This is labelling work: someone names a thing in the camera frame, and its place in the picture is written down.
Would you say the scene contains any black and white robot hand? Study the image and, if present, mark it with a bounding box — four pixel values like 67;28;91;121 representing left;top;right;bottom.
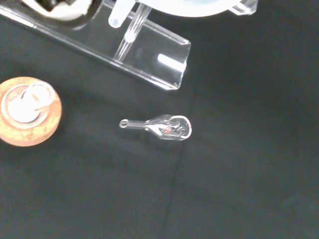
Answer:
21;0;101;30

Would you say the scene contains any clear acrylic funnel stand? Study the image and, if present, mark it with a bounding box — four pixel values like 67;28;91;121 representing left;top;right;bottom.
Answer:
0;0;259;91

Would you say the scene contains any clear glass weighing funnel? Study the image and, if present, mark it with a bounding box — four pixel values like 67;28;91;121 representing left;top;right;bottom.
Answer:
119;114;193;141

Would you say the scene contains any clear glass round-bottom flask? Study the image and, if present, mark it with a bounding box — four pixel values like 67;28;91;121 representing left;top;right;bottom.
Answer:
0;82;55;125

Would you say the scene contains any black bench cloth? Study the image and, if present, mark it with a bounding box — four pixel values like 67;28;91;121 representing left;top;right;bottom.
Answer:
0;0;319;239

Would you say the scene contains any round cork ring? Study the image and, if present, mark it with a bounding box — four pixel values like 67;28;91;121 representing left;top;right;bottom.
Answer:
0;76;63;147

